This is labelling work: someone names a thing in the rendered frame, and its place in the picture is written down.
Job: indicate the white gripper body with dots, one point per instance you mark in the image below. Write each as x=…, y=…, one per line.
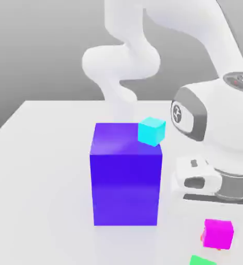
x=208, y=200

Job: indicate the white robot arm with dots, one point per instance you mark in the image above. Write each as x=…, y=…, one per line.
x=121, y=62

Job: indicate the small magenta cube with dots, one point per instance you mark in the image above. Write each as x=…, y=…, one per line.
x=217, y=234

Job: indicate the small green cube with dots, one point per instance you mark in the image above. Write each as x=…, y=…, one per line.
x=199, y=261

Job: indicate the small cyan cube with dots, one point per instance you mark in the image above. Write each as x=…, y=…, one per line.
x=151, y=131

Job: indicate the large blue box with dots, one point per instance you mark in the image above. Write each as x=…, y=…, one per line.
x=124, y=186

